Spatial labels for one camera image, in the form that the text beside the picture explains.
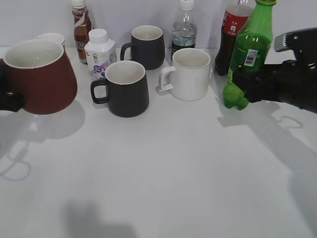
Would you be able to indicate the dark cola bottle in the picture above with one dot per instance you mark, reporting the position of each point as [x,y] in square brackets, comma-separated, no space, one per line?
[235,17]

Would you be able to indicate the dark red ceramic mug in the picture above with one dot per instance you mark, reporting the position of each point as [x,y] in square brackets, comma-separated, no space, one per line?
[41,71]

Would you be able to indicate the white ceramic mug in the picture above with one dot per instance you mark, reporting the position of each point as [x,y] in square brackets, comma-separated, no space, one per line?
[187,79]

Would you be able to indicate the yellow paper cup stack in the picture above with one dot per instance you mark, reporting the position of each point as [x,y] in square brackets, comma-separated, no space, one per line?
[53,37]

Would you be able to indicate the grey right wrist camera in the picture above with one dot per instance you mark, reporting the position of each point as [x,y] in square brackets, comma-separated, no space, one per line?
[280,43]

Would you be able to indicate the white milk carton bottle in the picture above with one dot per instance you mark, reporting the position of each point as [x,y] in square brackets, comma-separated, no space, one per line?
[100,53]

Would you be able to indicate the brown coffee drink bottle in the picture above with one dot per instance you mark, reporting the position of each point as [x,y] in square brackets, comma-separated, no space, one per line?
[82,27]

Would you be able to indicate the green soda bottle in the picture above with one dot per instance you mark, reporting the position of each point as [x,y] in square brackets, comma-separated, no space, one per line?
[250,51]

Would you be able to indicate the dark grey rear mug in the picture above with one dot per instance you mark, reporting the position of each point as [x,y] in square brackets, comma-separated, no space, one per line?
[146,46]

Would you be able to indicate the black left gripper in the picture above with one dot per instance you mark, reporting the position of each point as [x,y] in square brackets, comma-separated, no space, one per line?
[9,101]

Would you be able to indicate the clear water bottle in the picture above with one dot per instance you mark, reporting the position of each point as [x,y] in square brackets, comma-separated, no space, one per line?
[184,29]

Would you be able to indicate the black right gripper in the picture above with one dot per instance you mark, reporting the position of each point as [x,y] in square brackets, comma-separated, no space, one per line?
[293,82]

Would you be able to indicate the black front ceramic mug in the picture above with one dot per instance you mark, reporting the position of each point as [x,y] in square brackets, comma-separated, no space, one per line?
[124,89]

